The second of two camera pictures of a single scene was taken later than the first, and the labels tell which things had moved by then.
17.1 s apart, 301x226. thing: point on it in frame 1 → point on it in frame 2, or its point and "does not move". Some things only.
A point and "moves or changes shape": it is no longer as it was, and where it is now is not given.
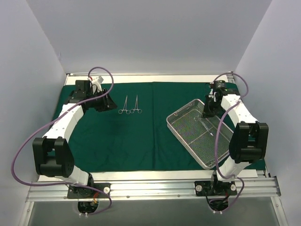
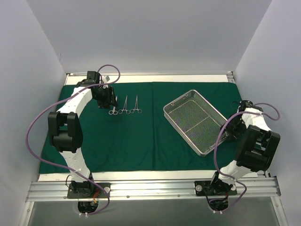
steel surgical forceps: (139, 111) does not move
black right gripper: (209, 107) → (228, 129)
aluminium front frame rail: (56, 192) does not move
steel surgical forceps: (120, 111) does not move
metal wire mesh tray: (199, 134) moves or changes shape
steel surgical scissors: (205, 125) → (113, 112)
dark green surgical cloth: (137, 136) does not move
